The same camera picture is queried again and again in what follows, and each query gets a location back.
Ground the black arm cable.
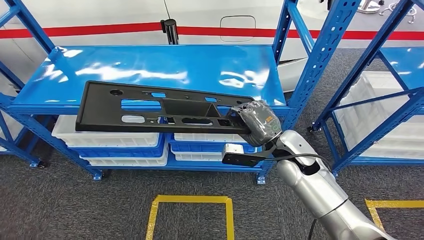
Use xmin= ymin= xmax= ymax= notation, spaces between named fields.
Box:
xmin=261 ymin=152 xmax=333 ymax=240

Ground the black stanchion post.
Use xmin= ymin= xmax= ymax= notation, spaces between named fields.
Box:
xmin=160 ymin=18 xmax=180 ymax=46

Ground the large white plastic crate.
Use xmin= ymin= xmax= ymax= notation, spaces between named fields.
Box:
xmin=359 ymin=137 xmax=424 ymax=161
xmin=333 ymin=70 xmax=424 ymax=142

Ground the red barrier belt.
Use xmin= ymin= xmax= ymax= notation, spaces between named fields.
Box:
xmin=0 ymin=21 xmax=424 ymax=41

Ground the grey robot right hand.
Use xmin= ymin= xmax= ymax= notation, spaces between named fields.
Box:
xmin=226 ymin=99 xmax=283 ymax=148

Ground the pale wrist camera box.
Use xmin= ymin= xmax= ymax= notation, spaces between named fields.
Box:
xmin=221 ymin=143 xmax=279 ymax=168

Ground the black plastic panel part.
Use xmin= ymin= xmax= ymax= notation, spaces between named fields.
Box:
xmin=75 ymin=80 xmax=256 ymax=135

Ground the yellow floor tape square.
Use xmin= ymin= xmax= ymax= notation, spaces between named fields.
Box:
xmin=145 ymin=195 xmax=235 ymax=240
xmin=364 ymin=198 xmax=424 ymax=233

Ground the blue steel shelf rack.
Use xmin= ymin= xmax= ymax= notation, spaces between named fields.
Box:
xmin=0 ymin=0 xmax=363 ymax=186
xmin=0 ymin=110 xmax=47 ymax=169
xmin=306 ymin=0 xmax=424 ymax=177

